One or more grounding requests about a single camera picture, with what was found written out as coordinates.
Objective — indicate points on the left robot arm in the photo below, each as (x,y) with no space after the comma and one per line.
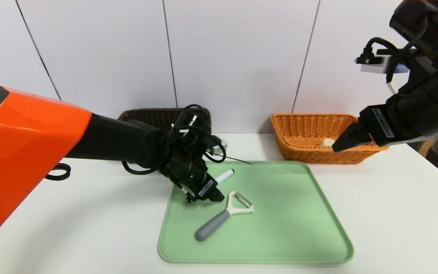
(25,152)

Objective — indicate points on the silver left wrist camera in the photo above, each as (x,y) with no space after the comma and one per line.
(219,146)

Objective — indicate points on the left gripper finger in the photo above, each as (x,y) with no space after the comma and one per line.
(218,197)

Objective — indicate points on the white marker pen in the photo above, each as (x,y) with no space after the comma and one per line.
(224,176)

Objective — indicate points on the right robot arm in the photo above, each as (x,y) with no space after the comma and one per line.
(428,99)

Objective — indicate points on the orange wicker basket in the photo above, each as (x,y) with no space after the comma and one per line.
(302,152)

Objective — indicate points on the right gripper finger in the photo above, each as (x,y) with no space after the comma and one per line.
(352,139)

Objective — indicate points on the orange topped toy bun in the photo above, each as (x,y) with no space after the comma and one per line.
(327,142)

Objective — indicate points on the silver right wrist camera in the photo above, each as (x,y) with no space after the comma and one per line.
(375,68)

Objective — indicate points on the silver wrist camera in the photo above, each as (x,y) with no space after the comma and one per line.
(375,68)
(219,146)

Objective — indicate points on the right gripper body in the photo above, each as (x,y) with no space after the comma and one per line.
(381,123)

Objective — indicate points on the dark brown wicker basket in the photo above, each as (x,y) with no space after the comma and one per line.
(146,116)

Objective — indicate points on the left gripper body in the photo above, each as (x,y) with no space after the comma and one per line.
(205,188)

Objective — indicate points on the light green plastic tray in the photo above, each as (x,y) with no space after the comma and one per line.
(280,247)

